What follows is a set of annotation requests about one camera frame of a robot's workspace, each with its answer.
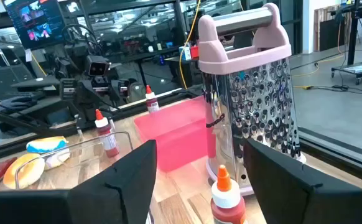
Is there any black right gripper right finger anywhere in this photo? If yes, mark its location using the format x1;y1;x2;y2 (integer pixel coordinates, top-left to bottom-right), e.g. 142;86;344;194
243;138;362;224

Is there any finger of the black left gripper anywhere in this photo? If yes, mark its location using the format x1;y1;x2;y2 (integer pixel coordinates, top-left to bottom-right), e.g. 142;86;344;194
111;79;129;108
59;78;87;131

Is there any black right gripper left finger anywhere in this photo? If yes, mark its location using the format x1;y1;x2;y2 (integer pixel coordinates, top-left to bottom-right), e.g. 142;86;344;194
0;139;159;224

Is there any red food colouring bottle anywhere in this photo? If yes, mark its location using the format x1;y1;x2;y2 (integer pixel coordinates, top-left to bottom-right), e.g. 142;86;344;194
145;84;160;113
94;108;120;159

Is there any blue iced toy donut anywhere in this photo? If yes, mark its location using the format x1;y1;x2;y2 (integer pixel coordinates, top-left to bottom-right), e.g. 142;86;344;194
26;136;69;155

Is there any lilac iced toy donut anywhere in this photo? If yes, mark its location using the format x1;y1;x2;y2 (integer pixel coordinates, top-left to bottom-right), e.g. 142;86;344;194
44;148;71;170

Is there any orange food colouring bottle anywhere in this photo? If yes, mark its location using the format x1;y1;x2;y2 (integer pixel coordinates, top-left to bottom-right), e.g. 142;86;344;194
210;164;247;224

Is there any orange iced toy donut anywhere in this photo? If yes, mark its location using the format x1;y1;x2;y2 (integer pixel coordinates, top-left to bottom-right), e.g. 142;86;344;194
2;152;46;190

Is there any clear plastic bin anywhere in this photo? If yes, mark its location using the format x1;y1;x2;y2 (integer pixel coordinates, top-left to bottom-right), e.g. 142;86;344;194
14;130;134;190

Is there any pink plastic tray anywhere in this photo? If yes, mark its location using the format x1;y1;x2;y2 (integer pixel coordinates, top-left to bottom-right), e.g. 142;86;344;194
133;95;216;173

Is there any small white blue box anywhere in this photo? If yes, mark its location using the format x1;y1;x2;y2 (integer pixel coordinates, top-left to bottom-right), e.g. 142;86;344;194
179;45;192;61

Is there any monitor with coloured screen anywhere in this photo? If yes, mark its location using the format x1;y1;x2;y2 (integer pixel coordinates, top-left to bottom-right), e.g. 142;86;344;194
2;0;67;50

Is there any small red box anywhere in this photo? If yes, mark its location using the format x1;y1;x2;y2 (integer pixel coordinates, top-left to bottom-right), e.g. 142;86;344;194
189;45;200;60

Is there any wooden board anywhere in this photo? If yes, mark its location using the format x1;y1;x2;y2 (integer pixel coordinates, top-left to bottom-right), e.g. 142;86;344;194
313;4;340;53

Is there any black rolling stand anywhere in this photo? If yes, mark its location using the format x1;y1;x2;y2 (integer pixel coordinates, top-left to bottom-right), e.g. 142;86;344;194
330;0;362;85

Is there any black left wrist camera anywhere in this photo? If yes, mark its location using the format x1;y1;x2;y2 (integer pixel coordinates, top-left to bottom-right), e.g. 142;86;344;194
86;55;111;77

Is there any hanging yellow cable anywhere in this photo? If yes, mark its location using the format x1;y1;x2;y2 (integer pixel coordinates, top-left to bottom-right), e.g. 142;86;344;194
179;0;202;90

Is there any yellow floor cable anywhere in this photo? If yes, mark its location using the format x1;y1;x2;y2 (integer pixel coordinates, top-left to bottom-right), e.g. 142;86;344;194
292;52;346;91

